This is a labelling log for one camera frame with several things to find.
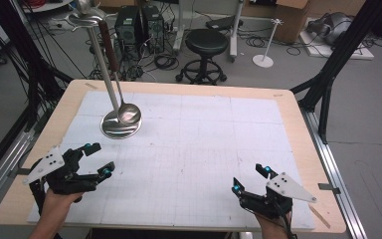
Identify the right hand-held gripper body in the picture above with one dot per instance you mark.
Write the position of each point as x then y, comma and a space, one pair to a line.
272, 199

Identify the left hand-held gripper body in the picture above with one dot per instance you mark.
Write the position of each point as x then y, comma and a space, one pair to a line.
66, 179

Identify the steel utensil stand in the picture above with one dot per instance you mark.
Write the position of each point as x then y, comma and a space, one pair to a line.
111, 127

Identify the person's right hand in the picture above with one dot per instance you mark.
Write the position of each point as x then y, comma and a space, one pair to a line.
272, 224

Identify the person's left hand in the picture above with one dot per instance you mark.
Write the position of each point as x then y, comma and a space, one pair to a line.
58, 205

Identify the long tan tape strip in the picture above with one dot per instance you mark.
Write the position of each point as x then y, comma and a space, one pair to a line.
320, 217

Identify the white grid mat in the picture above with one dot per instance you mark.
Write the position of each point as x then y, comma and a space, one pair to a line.
195, 132

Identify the small white hanging stand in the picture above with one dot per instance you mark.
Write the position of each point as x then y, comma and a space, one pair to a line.
263, 60

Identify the white power strip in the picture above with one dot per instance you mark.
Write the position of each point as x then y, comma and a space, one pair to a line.
61, 25

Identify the black computer tower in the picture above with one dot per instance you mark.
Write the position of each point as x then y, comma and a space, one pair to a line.
153, 28
127, 25

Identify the white desk leg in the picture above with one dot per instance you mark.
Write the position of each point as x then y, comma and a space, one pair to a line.
179, 30
234, 36

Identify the white flat board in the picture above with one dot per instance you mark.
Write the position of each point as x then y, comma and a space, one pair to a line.
341, 51

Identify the black round stool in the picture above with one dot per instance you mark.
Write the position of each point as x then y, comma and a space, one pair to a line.
206, 41

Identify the white round table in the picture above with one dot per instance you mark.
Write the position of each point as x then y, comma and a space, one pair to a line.
43, 6

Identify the cardboard box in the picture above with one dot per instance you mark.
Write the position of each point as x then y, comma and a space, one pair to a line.
291, 20

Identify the black flat footrest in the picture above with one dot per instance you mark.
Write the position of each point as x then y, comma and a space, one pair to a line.
222, 22

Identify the grey bag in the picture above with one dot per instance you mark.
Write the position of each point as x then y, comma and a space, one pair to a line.
331, 26

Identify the grey metal bracket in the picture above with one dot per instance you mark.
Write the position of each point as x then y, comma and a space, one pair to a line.
21, 171
328, 188

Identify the aluminium rail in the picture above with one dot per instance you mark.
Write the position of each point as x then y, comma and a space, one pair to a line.
335, 179
0, 172

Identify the black metal frame post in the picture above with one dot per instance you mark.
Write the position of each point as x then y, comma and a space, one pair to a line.
338, 56

